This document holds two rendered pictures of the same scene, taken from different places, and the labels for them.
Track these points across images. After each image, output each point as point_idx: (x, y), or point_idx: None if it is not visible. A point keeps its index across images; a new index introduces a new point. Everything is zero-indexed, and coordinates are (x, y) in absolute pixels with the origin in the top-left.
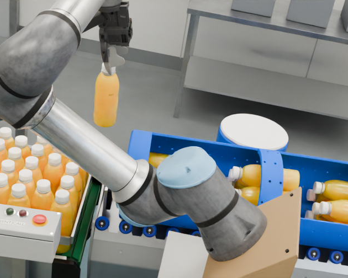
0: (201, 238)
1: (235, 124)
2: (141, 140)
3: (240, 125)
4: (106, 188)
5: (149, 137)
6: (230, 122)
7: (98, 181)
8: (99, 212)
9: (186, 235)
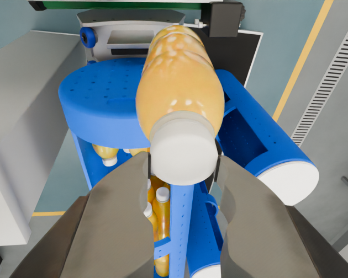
0: None
1: (296, 174)
2: (123, 135)
3: (293, 178)
4: (111, 47)
5: (138, 145)
6: (300, 170)
7: (201, 9)
8: (129, 25)
9: None
